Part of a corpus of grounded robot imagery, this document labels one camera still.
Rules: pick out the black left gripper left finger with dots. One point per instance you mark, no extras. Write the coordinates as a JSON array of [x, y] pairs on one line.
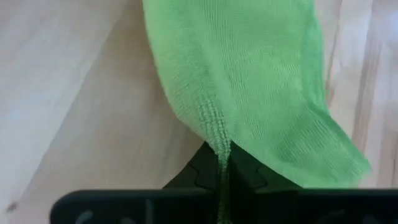
[[174, 202]]

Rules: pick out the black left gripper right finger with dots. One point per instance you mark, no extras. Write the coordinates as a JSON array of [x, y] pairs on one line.
[[280, 205]]

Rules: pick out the lime green microfiber towel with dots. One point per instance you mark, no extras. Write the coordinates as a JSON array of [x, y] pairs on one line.
[[242, 77]]

